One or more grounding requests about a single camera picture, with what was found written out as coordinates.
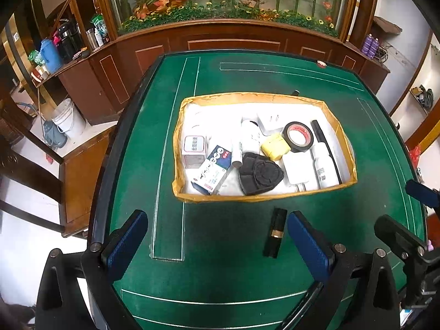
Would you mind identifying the blue white medicine box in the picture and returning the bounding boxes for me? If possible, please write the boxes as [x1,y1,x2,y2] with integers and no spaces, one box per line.
[192,144,232,195]

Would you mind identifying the plain white charger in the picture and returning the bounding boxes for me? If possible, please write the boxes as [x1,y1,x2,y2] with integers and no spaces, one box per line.
[282,151,320,193]

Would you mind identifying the red plastic bag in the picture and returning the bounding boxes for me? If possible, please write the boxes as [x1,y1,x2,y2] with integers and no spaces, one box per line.
[408,144,422,169]

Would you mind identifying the artificial flower planter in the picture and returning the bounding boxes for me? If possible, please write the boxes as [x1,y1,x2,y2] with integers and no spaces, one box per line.
[103,0,351,38]

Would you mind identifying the blue thermos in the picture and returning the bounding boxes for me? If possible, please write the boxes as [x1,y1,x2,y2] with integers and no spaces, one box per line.
[39,38,62,74]

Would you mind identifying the dark tool bundle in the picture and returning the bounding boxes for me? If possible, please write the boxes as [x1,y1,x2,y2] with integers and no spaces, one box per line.
[411,84,434,111]

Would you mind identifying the small white bottle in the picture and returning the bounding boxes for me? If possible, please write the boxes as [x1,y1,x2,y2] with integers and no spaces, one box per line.
[311,143,339,189]

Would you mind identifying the brown cardboard piece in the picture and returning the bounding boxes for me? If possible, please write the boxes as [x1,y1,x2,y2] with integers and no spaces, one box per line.
[373,15,403,35]

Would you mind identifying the white bucket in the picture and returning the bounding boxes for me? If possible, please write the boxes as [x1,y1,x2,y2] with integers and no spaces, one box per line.
[51,98,86,138]

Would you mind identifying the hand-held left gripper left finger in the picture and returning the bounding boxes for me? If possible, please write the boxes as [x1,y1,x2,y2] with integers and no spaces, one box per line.
[35,209,149,330]

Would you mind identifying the wooden chair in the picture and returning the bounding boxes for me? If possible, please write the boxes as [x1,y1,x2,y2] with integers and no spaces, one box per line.
[0,100,116,239]

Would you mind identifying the large white medicine bottle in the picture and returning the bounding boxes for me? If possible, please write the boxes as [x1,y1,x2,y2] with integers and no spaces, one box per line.
[241,117,261,153]

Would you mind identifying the long white tube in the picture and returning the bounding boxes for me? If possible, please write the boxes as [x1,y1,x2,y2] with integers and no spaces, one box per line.
[231,137,244,170]

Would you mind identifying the steel cup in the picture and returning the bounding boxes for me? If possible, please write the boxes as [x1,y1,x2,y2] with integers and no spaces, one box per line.
[85,27,98,50]

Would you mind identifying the black printed strap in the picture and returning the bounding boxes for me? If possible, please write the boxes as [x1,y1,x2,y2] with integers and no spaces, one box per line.
[280,282,325,330]

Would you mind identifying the pink white square box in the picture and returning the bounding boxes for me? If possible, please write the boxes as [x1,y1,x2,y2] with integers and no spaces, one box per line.
[181,135,208,170]

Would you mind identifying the tangled black cables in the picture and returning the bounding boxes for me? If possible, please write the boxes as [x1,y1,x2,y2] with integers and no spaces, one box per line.
[378,41,396,64]

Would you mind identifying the black thermos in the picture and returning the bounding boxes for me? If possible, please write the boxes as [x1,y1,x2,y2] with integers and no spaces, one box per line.
[57,21,83,63]

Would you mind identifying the white wood-framed shelf unit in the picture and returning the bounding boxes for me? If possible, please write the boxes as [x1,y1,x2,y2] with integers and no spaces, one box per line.
[373,0,440,152]

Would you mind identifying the yellow tape roll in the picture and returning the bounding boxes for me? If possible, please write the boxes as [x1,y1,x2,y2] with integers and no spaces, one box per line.
[260,135,290,161]

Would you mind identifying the black tape roll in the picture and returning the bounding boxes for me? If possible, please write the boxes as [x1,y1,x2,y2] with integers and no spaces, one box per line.
[282,121,315,153]

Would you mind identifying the black lipstick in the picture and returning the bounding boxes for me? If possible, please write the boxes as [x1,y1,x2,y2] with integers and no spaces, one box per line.
[263,207,288,259]

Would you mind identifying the black face mask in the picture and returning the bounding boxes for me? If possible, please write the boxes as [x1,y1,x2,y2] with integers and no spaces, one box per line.
[238,152,285,196]

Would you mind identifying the black pen gold bands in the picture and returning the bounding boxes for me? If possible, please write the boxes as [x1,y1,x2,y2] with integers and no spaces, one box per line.
[310,120,343,185]

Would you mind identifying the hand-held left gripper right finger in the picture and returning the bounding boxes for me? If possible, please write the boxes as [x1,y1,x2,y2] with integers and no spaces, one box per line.
[287,210,403,330]

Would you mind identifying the white charger grey label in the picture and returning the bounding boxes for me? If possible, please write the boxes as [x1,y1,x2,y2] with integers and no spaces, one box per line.
[257,112,287,137]

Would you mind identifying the curved wooden cabinet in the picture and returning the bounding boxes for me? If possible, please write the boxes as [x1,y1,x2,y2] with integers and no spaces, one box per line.
[31,0,391,126]

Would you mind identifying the shallow yellow-taped cardboard box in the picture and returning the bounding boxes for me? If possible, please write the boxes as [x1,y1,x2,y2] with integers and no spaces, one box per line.
[171,92,359,204]

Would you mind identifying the grey-blue plastic can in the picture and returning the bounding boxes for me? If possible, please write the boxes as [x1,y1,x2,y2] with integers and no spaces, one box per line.
[43,120,68,150]

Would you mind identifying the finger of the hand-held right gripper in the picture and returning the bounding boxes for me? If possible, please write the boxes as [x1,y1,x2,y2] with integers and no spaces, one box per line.
[374,214,428,276]
[405,180,440,217]

